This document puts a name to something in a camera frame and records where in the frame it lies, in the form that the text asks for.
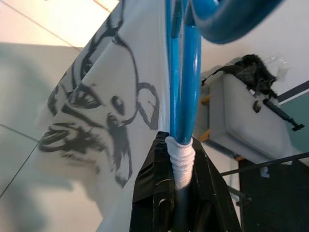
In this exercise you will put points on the white garment grey print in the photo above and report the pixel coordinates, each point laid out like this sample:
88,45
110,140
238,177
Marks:
101,72

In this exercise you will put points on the grey case orange feet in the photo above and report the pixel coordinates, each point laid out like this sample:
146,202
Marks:
241,116

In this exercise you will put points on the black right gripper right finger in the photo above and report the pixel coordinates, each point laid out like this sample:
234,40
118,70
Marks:
210,205

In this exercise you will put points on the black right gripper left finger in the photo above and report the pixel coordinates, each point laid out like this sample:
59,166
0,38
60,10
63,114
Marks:
154,193

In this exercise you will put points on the blue plastic hanger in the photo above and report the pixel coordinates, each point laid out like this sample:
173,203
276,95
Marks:
190,84

